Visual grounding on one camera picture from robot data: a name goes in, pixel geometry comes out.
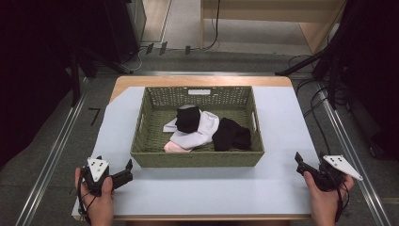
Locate metal floor rail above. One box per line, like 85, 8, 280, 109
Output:
96, 71, 315, 78
315, 80, 393, 226
14, 77, 91, 226

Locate dark curtain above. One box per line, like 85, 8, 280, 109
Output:
326, 0, 399, 162
0, 0, 109, 172

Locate light wooden shelf unit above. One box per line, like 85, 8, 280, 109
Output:
199, 0, 348, 55

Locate black stand legs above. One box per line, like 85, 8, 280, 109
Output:
69, 46, 135, 108

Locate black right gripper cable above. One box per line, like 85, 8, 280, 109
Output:
334, 181, 351, 223

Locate white sock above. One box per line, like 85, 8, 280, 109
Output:
162, 109, 221, 151

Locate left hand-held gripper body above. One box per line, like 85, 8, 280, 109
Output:
80, 156, 135, 198

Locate person's right hand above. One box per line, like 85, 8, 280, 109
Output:
303, 171, 356, 226

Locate plain black sock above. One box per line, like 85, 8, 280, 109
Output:
211, 117, 253, 153

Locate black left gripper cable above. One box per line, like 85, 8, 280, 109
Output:
76, 168, 96, 226

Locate black sock with grey toe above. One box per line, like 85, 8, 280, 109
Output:
174, 105, 201, 135

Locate white table mat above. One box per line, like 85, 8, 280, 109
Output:
71, 86, 321, 218

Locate black floor cables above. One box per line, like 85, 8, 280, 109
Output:
287, 54, 350, 155

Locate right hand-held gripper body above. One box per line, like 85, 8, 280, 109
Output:
295, 153, 364, 193

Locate black cabinet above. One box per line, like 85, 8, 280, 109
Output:
103, 0, 148, 63

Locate pink sock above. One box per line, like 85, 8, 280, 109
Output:
163, 140, 193, 154

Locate black hanging cable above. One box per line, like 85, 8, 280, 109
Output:
200, 0, 221, 52

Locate black tripod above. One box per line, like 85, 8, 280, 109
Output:
275, 37, 343, 109

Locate person's left hand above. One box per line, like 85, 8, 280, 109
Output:
73, 167, 115, 226

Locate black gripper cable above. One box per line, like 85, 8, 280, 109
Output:
76, 168, 96, 226
334, 181, 351, 223

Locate green woven basket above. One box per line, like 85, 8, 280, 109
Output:
130, 86, 265, 169

